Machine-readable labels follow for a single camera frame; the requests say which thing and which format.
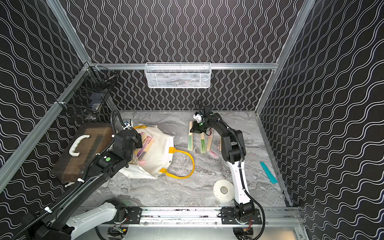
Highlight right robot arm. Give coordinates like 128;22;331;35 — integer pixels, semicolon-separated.
190;113;261;222

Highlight white tote bag yellow handles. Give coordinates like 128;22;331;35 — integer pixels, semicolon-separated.
119;125;196;180

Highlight brown lidded storage box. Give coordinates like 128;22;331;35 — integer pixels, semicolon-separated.
52;123;113;182

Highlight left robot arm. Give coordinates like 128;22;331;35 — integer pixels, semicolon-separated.
12;110;143;240

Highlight teal folding fan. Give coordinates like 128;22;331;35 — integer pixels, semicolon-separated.
260;162;278;184

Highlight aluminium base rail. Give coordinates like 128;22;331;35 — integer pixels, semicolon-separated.
58;206;308;240

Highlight white tape roll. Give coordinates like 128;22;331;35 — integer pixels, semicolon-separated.
213;179;235;202

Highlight black wire wall basket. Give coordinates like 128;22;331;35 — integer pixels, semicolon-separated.
59;64;118;123

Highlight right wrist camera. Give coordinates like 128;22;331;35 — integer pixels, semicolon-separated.
193;112;204;123

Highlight white wire wall basket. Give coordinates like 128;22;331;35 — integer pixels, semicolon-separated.
145;62;212;89

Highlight green paper folding fan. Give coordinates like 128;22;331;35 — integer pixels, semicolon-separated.
200;133;207;154

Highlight purple paper folding fan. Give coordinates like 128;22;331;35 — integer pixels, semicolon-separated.
135;134;155;160

